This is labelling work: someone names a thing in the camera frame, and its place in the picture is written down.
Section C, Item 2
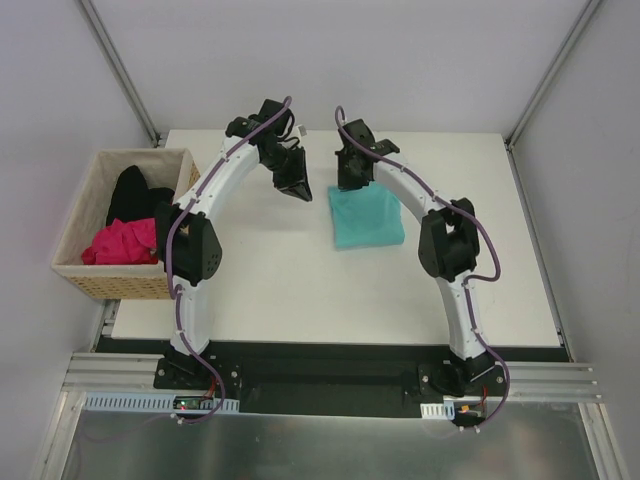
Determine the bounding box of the teal t shirt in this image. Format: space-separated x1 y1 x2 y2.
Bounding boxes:
328 182 405 250

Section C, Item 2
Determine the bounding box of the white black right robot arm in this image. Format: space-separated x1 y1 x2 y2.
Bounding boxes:
336 119 487 397

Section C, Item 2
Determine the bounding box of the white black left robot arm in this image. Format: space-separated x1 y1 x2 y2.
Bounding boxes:
154 98 313 389

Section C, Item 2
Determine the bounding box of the wicker laundry basket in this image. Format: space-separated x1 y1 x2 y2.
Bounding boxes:
52 148 199 299

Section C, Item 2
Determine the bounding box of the black t shirt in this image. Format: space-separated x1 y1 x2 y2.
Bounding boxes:
106 165 175 226

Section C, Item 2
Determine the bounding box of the pink t shirt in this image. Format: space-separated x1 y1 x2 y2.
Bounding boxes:
81 218 158 265

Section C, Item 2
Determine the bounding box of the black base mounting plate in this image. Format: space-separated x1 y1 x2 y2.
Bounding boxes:
161 341 508 419

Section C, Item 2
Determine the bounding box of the right rear aluminium post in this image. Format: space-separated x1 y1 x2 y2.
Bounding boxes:
504 0 606 151

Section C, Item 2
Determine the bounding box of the aluminium post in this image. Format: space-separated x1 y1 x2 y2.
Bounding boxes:
75 0 162 147
504 0 606 151

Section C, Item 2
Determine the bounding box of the left rear aluminium post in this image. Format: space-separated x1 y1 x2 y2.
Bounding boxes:
75 0 162 147

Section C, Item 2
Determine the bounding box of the right white cable duct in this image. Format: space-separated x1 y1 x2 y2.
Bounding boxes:
419 400 487 421

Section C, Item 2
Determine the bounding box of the white cable duct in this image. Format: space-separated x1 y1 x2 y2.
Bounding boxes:
84 392 240 415
419 400 487 421

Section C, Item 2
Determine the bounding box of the aluminium front frame rail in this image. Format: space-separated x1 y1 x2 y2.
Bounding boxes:
63 337 603 403

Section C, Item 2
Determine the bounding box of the left white cable duct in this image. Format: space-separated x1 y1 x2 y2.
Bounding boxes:
84 392 240 415

